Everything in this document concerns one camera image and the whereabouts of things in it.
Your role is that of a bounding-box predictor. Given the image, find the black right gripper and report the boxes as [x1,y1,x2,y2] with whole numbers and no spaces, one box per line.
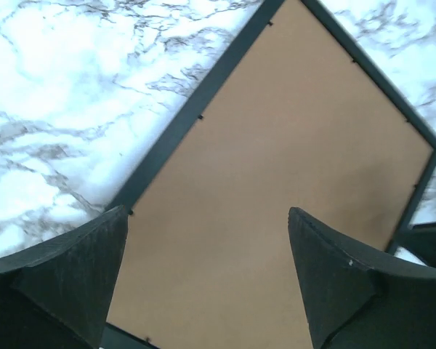
[397,222,436,268]

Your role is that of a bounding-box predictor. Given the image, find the brown backing board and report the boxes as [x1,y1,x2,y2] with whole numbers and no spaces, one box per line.
[108,1,430,348]

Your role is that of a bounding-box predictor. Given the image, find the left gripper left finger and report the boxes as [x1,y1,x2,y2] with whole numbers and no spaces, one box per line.
[0,206,128,348]

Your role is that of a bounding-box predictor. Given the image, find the black picture frame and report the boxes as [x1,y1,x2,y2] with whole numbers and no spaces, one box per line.
[100,0,436,349]

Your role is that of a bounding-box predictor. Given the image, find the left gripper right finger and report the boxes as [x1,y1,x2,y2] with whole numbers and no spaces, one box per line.
[288,207,436,348]

